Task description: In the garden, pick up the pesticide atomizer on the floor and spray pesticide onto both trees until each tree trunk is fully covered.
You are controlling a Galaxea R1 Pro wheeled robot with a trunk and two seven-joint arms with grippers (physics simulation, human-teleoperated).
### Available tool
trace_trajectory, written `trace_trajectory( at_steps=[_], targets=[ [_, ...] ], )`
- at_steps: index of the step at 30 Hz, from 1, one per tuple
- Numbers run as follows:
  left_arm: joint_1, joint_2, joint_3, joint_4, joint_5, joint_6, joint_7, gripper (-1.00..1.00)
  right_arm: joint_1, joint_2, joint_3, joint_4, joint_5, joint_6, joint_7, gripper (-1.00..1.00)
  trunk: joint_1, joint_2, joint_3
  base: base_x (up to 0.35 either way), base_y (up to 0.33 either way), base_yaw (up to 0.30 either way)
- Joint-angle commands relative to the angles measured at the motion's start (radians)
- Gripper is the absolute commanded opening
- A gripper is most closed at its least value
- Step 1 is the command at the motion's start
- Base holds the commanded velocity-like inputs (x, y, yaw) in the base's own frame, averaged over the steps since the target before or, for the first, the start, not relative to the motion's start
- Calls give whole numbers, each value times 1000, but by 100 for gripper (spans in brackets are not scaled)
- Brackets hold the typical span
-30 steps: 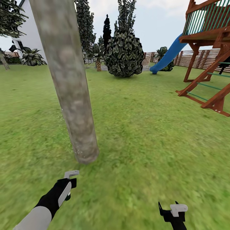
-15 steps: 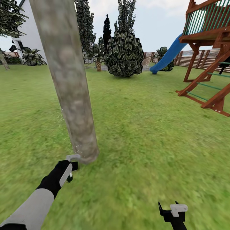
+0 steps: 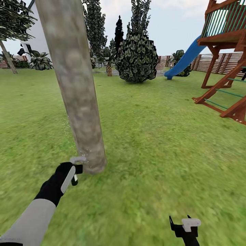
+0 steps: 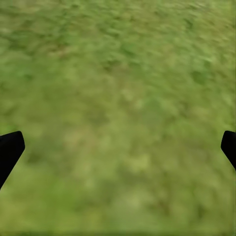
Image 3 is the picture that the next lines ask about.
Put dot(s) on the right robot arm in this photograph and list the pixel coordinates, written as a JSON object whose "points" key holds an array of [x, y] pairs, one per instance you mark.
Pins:
{"points": [[188, 231]]}

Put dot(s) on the pesticide atomizer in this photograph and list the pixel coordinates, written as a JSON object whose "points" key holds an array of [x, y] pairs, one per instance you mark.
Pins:
{"points": [[74, 180]]}

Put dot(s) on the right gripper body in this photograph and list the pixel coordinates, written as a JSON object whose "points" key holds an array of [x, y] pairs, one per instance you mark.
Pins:
{"points": [[187, 236]]}

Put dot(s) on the garden chair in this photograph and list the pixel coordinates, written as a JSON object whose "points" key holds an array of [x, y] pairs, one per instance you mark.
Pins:
{"points": [[160, 66]]}

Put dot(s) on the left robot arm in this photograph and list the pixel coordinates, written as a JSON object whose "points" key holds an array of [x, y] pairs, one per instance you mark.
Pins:
{"points": [[30, 228]]}

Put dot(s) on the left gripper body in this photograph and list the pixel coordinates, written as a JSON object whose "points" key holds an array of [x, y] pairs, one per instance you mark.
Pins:
{"points": [[79, 169]]}

